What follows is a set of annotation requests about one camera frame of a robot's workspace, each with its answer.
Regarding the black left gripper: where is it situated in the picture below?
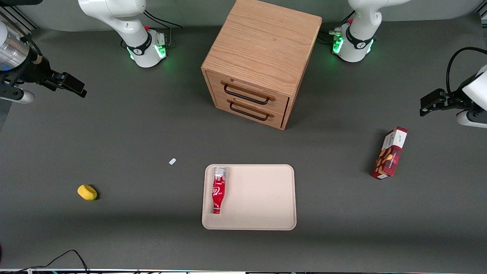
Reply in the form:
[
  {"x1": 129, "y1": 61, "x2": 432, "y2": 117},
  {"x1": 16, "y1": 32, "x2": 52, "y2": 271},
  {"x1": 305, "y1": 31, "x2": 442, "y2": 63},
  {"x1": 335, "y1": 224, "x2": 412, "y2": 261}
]
[{"x1": 420, "y1": 87, "x2": 477, "y2": 117}]

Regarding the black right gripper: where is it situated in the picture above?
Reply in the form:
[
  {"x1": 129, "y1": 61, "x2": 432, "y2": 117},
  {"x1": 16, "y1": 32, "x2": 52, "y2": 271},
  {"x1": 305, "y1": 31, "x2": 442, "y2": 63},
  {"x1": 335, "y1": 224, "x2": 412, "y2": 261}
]
[{"x1": 11, "y1": 56, "x2": 88, "y2": 98}]

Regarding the red coke bottle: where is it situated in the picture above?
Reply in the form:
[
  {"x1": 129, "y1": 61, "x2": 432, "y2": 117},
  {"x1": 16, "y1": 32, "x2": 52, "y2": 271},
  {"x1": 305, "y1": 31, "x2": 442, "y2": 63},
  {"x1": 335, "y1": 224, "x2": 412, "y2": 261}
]
[{"x1": 212, "y1": 167, "x2": 228, "y2": 214}]

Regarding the beige plastic tray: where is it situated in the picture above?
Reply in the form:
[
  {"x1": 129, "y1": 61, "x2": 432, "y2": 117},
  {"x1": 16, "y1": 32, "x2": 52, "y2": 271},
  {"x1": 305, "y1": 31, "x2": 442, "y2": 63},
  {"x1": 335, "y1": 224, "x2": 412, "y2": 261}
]
[{"x1": 202, "y1": 164, "x2": 297, "y2": 231}]

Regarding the red snack box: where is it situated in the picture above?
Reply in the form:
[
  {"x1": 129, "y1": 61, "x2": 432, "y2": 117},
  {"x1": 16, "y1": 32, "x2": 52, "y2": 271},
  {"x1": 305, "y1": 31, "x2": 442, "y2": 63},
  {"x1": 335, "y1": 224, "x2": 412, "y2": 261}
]
[{"x1": 371, "y1": 126, "x2": 408, "y2": 180}]

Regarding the yellow sponge lump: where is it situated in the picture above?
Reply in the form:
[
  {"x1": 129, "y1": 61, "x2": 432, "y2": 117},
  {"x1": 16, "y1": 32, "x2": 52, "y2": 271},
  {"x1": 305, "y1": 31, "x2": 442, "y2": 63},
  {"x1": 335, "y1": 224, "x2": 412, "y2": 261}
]
[{"x1": 77, "y1": 185, "x2": 98, "y2": 201}]

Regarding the wooden drawer front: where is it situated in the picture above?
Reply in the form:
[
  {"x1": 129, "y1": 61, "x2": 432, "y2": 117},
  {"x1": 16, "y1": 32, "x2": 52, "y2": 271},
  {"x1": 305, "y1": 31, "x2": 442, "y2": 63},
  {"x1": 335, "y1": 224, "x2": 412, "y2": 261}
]
[
  {"x1": 205, "y1": 70, "x2": 290, "y2": 115},
  {"x1": 215, "y1": 95, "x2": 287, "y2": 128}
]

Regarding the wooden drawer cabinet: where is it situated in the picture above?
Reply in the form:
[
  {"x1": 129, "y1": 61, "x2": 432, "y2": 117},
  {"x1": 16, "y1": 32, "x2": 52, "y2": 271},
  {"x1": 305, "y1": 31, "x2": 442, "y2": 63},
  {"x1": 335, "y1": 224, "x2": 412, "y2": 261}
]
[{"x1": 201, "y1": 0, "x2": 323, "y2": 131}]

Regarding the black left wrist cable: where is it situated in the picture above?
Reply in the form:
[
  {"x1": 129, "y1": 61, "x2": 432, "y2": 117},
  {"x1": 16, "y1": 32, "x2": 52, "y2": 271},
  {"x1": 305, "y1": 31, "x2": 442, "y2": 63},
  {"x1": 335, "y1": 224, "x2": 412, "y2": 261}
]
[{"x1": 446, "y1": 47, "x2": 487, "y2": 96}]

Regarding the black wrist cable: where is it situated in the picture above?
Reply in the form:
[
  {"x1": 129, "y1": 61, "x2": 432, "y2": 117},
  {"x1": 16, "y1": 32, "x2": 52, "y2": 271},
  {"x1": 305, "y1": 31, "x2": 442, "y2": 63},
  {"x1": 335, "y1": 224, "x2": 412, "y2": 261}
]
[
  {"x1": 22, "y1": 34, "x2": 43, "y2": 65},
  {"x1": 446, "y1": 47, "x2": 487, "y2": 96}
]

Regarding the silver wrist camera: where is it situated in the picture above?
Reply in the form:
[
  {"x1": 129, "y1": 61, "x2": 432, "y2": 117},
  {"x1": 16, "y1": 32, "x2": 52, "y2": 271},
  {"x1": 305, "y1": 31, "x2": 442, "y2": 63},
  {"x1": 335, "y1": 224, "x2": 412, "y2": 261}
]
[
  {"x1": 0, "y1": 88, "x2": 35, "y2": 104},
  {"x1": 456, "y1": 110, "x2": 487, "y2": 129}
]

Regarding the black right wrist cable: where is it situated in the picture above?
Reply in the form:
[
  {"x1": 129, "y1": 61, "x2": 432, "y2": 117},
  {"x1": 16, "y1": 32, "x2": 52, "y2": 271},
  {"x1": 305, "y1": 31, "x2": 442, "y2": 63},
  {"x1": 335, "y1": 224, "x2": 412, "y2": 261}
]
[{"x1": 22, "y1": 34, "x2": 43, "y2": 65}]

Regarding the aluminium frame rail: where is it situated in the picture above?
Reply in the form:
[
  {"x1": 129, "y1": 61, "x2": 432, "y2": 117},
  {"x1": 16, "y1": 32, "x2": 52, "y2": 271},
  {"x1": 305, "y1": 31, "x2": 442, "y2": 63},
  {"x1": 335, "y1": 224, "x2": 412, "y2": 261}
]
[
  {"x1": 472, "y1": 8, "x2": 487, "y2": 28},
  {"x1": 0, "y1": 6, "x2": 39, "y2": 35}
]

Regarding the black right base cable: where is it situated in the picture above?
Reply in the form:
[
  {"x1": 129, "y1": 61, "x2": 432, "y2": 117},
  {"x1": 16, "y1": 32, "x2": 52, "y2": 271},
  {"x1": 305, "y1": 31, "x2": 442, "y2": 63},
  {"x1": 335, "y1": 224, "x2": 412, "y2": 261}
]
[{"x1": 143, "y1": 10, "x2": 183, "y2": 46}]

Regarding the black base cable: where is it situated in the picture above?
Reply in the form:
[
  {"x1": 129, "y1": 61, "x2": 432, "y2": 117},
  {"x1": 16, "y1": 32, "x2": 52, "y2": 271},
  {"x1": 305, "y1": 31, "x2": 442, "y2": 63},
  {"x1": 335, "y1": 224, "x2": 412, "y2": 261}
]
[
  {"x1": 143, "y1": 10, "x2": 183, "y2": 46},
  {"x1": 317, "y1": 11, "x2": 356, "y2": 44}
]

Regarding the black left base cable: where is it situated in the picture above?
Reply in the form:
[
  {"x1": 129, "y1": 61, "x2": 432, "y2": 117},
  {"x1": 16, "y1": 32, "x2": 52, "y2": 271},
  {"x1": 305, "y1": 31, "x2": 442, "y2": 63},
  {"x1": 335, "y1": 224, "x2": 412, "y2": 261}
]
[{"x1": 317, "y1": 11, "x2": 356, "y2": 44}]

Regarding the black cable at table edge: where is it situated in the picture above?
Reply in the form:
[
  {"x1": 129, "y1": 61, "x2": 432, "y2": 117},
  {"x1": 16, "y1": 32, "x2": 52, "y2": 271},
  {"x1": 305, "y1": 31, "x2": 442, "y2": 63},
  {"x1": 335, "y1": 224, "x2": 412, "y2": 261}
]
[{"x1": 0, "y1": 249, "x2": 90, "y2": 274}]

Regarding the black drawer handle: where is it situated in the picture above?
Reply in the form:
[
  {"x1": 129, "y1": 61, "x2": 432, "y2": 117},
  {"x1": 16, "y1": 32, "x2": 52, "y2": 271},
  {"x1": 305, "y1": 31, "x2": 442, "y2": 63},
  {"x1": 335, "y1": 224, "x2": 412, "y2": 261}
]
[
  {"x1": 227, "y1": 98, "x2": 275, "y2": 122},
  {"x1": 221, "y1": 80, "x2": 276, "y2": 105}
]

